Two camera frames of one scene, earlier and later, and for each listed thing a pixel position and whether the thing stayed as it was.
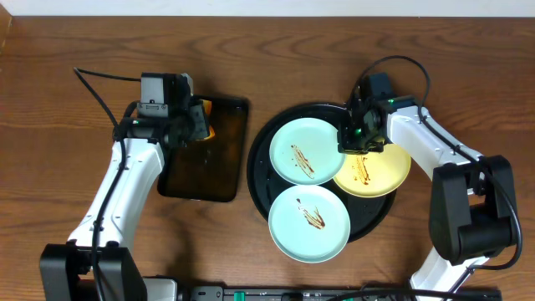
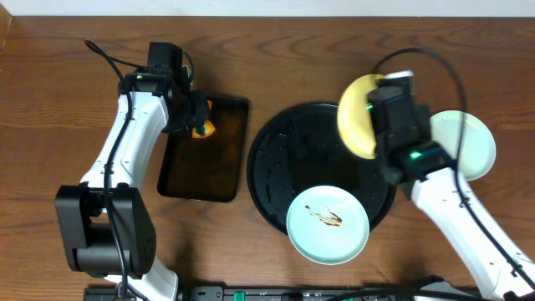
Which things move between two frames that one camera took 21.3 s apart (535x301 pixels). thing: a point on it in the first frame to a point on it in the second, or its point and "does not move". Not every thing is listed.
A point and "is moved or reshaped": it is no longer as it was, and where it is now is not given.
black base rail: (339, 293) does not move
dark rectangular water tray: (213, 169) does not move
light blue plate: (309, 224) is moved or reshaped
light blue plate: (305, 151) to (477, 146)
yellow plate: (375, 174) is moved or reshaped
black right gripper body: (356, 140) to (421, 119)
